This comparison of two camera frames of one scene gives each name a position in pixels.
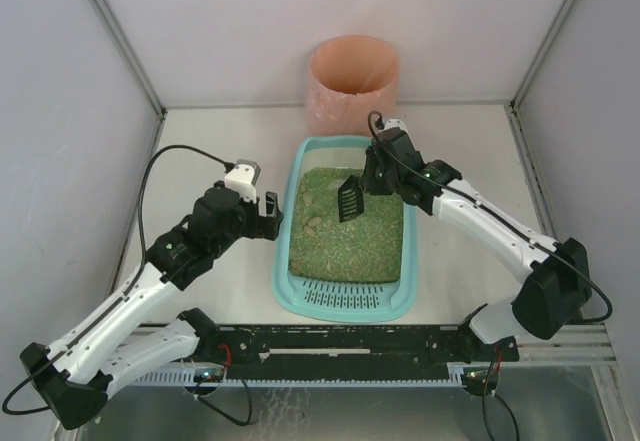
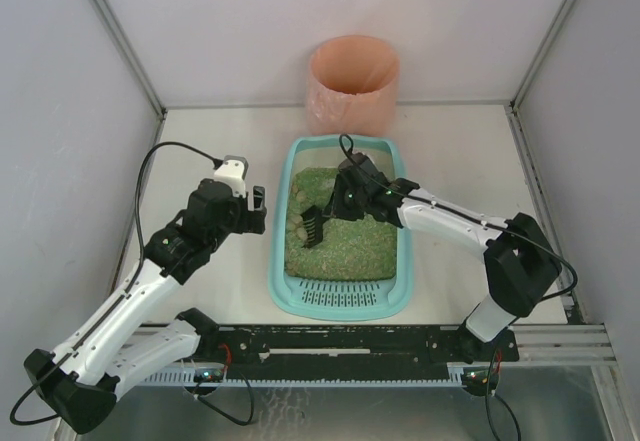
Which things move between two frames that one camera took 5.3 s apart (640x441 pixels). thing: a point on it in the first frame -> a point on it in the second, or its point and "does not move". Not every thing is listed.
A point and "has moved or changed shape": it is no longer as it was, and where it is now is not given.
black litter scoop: [350, 199] has moved or changed shape
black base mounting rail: [353, 352] does not move
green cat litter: [367, 248] does not move
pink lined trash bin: [349, 77] does not move
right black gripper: [373, 176] -> [338, 201]
